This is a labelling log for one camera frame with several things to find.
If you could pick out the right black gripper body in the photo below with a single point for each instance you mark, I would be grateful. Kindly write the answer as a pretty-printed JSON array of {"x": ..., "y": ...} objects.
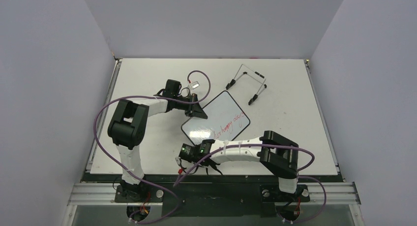
[{"x": 184, "y": 154}]

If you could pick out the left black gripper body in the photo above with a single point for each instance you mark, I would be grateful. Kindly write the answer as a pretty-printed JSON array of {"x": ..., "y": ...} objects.
[{"x": 180, "y": 105}]

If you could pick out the small whiteboard with red writing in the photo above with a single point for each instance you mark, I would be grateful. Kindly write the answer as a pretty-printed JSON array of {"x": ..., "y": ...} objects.
[{"x": 225, "y": 121}]

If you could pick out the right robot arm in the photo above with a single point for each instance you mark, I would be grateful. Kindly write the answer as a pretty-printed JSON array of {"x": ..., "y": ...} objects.
[{"x": 278, "y": 154}]

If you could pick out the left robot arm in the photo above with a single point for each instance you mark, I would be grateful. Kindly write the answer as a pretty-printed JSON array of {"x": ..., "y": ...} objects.
[{"x": 128, "y": 126}]

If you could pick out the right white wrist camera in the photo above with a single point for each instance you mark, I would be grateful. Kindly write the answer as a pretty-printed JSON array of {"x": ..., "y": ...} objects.
[{"x": 182, "y": 169}]

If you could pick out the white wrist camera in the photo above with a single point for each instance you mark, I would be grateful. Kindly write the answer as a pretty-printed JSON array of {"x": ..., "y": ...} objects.
[
  {"x": 182, "y": 169},
  {"x": 193, "y": 85}
]

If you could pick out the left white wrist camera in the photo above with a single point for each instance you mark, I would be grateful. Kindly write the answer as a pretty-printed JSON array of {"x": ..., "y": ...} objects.
[{"x": 193, "y": 85}]

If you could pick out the wire whiteboard stand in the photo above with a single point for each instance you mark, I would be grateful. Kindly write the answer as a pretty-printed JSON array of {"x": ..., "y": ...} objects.
[{"x": 246, "y": 78}]

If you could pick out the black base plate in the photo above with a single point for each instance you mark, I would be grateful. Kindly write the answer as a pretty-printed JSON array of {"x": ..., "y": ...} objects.
[{"x": 200, "y": 195}]

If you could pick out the aluminium rail frame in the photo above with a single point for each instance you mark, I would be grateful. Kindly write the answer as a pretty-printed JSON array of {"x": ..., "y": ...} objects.
[{"x": 288, "y": 106}]

